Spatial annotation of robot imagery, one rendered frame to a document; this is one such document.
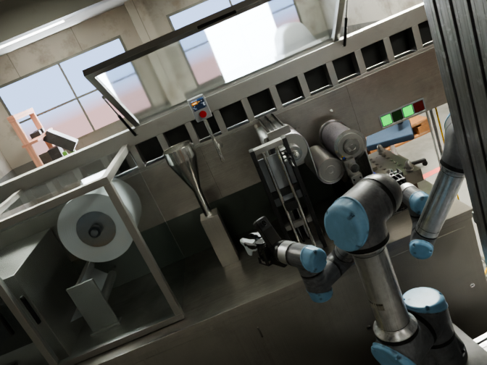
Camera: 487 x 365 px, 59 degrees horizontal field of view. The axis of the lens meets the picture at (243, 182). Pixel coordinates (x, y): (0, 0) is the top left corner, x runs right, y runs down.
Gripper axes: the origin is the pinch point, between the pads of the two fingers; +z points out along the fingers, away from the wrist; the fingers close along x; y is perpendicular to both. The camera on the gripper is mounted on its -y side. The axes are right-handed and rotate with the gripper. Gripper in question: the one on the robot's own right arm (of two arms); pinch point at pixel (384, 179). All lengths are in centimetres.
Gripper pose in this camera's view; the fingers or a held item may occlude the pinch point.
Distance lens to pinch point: 195.0
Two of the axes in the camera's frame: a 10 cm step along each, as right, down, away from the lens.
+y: -3.7, -8.7, -3.3
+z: -1.1, -3.1, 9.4
